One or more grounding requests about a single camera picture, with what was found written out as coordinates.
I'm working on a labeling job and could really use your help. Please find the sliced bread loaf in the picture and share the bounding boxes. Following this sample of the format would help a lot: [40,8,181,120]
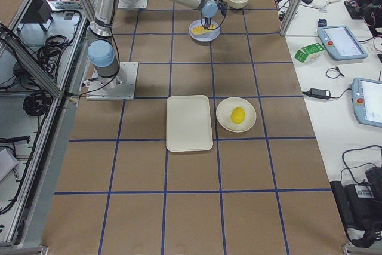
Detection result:
[191,23,216,36]

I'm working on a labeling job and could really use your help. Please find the cream plate under lemon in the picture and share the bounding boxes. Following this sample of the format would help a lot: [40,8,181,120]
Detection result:
[216,97,257,133]

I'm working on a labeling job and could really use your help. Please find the white rectangular tray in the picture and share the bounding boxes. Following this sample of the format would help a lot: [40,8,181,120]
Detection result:
[166,95,213,152]

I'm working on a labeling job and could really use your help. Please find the yellow lemon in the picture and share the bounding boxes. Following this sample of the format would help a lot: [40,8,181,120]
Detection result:
[230,107,245,124]

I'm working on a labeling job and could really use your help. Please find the black power adapter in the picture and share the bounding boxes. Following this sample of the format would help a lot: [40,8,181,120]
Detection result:
[303,88,331,100]

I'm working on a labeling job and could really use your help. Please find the green white box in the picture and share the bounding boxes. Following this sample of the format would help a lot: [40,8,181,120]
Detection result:
[294,42,325,63]

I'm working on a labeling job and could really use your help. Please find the upper teach pendant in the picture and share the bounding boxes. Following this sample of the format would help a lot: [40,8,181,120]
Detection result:
[317,26,368,60]

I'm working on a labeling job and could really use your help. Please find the teach pendant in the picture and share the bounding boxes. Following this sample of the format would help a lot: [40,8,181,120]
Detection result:
[317,26,368,60]
[351,78,381,127]

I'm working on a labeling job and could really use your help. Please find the lower teach pendant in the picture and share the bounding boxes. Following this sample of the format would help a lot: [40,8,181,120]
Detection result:
[351,78,381,127]

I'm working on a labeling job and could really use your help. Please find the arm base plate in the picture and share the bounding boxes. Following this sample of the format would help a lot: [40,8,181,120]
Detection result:
[86,62,138,100]

